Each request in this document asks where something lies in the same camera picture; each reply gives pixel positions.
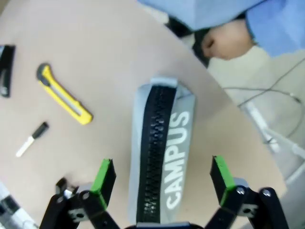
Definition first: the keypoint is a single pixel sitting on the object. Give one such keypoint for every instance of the grey CAMPUS pencil case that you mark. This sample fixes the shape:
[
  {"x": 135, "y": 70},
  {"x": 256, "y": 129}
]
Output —
[{"x": 181, "y": 143}]

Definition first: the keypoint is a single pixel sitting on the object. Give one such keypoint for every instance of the person's left forearm blue sleeve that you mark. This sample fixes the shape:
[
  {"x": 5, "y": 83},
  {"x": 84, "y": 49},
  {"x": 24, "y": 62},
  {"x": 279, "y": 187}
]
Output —
[{"x": 278, "y": 26}]

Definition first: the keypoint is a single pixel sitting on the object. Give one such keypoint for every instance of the small black clip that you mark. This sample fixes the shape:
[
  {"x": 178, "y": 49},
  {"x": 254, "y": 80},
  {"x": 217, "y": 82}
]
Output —
[{"x": 62, "y": 183}]

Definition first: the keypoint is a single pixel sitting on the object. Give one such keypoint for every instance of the person's left hand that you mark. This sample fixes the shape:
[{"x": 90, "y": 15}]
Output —
[{"x": 228, "y": 40}]

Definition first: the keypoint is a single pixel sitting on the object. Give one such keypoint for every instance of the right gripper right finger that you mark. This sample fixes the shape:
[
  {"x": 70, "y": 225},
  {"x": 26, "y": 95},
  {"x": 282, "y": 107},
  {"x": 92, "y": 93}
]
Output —
[{"x": 226, "y": 190}]

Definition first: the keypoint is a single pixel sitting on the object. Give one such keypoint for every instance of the black stapler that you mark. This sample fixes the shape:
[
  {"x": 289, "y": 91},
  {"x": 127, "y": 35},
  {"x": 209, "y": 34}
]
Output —
[{"x": 6, "y": 71}]

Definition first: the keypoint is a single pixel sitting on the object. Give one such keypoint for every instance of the white metal table frame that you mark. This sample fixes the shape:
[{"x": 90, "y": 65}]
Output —
[{"x": 259, "y": 119}]

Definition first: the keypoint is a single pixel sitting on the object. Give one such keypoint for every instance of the person in blue shirt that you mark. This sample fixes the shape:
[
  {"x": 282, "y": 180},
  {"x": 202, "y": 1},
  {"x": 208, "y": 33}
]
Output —
[{"x": 202, "y": 12}]

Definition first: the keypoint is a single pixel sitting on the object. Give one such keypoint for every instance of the small black and white pen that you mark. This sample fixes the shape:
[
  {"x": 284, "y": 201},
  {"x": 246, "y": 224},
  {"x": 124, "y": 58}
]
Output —
[{"x": 38, "y": 131}]

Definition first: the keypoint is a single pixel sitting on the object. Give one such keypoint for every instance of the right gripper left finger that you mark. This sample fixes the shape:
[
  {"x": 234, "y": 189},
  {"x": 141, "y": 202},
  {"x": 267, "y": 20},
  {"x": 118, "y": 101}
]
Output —
[{"x": 97, "y": 190}]

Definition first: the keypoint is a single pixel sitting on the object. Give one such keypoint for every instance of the yellow utility knife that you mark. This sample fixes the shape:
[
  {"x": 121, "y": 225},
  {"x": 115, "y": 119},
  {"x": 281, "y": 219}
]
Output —
[{"x": 62, "y": 95}]

